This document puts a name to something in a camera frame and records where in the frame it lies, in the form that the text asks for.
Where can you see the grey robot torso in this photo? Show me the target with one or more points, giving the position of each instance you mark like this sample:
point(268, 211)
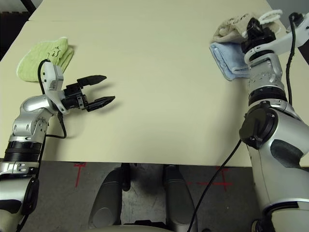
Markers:
point(135, 228)

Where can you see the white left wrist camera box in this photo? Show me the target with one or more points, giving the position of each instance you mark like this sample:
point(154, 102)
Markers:
point(51, 75)

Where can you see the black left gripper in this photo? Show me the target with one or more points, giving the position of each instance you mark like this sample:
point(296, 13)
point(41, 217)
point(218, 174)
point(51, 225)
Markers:
point(73, 96)

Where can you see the grey left robot leg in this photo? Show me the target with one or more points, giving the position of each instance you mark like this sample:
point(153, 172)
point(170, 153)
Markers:
point(106, 198)

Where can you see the green folded towel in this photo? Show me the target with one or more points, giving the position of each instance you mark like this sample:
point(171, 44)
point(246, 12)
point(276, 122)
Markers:
point(36, 58)

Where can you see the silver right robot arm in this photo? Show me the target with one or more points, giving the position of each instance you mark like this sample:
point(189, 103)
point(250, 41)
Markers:
point(265, 72)

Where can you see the beige towel with white trim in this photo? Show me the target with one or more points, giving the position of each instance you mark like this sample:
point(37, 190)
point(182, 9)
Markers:
point(229, 26)

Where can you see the grey right robot leg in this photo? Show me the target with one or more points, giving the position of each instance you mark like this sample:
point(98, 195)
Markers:
point(178, 193)

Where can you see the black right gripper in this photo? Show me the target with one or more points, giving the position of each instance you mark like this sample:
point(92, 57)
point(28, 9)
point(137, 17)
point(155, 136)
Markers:
point(258, 36)

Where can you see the black foam mat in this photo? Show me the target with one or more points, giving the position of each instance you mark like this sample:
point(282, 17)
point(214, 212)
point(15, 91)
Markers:
point(9, 29)

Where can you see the grey robot leg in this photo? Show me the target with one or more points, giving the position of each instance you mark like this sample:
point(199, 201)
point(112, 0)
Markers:
point(106, 198)
point(178, 193)

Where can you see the side table with black frame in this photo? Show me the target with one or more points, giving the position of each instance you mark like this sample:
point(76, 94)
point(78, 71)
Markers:
point(27, 4)

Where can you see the light blue folded towel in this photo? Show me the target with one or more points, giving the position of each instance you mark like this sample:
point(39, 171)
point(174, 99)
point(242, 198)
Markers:
point(229, 62)

